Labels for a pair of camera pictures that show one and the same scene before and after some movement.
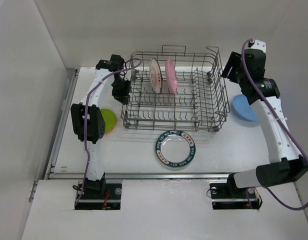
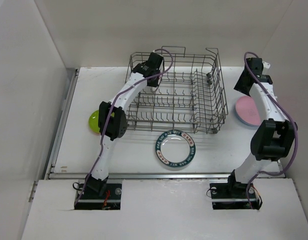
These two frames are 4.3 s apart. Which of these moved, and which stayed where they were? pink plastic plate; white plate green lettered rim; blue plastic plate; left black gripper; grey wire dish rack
Moved: pink plastic plate; left black gripper; blue plastic plate
Stayed: white plate green lettered rim; grey wire dish rack
